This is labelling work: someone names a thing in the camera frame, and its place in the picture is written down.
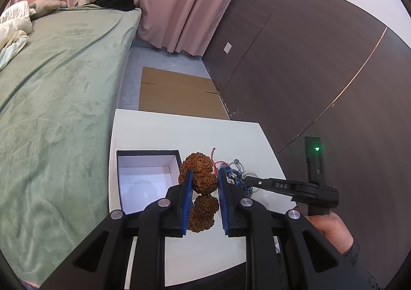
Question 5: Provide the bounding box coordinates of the black jewelry box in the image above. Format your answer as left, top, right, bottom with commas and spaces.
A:
109, 150, 181, 214

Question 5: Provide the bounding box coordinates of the flat brown cardboard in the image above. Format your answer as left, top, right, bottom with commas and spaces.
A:
139, 67, 229, 120

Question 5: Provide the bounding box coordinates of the right hand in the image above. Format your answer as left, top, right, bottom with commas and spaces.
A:
306, 211, 354, 254

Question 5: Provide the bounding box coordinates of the white wall switch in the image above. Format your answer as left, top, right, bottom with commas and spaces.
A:
224, 42, 232, 54

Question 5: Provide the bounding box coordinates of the grey right sleeve forearm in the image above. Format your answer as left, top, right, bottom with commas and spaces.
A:
343, 239, 382, 290

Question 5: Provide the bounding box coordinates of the red string bracelet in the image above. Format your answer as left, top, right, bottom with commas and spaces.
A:
210, 147, 229, 172

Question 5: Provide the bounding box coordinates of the white crumpled duvet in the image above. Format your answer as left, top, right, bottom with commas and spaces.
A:
1, 0, 33, 49

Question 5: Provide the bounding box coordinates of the brown walnut bead bracelet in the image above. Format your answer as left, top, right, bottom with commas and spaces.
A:
178, 151, 221, 234

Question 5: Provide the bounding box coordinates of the green bed blanket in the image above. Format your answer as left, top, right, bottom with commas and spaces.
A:
1, 7, 142, 284

